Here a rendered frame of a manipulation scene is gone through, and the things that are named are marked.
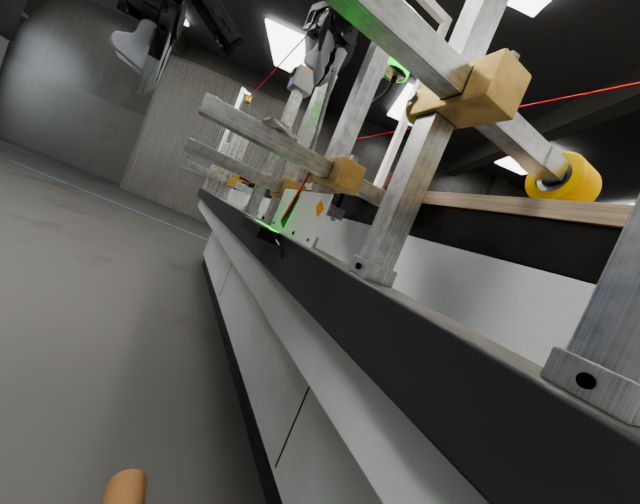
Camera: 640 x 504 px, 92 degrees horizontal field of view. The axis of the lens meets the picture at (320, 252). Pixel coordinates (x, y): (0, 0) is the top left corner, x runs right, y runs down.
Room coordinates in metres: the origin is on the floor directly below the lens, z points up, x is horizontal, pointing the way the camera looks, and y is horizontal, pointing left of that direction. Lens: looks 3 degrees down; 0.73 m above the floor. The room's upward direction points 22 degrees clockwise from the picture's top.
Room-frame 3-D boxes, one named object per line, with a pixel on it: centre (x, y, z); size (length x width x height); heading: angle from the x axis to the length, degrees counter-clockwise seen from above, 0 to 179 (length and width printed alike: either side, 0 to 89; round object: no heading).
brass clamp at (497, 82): (0.39, -0.08, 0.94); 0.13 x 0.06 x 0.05; 28
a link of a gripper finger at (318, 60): (0.62, 0.15, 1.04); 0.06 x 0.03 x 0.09; 47
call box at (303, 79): (1.08, 0.28, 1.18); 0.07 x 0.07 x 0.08; 28
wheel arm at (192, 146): (0.79, 0.18, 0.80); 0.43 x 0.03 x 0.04; 118
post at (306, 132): (0.85, 0.16, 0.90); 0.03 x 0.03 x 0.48; 28
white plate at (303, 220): (0.64, 0.08, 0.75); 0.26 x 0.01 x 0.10; 28
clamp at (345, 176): (0.61, 0.03, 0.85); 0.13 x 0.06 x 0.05; 28
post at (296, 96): (1.08, 0.28, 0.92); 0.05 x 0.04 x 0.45; 28
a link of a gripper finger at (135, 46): (0.42, 0.33, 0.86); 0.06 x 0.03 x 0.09; 118
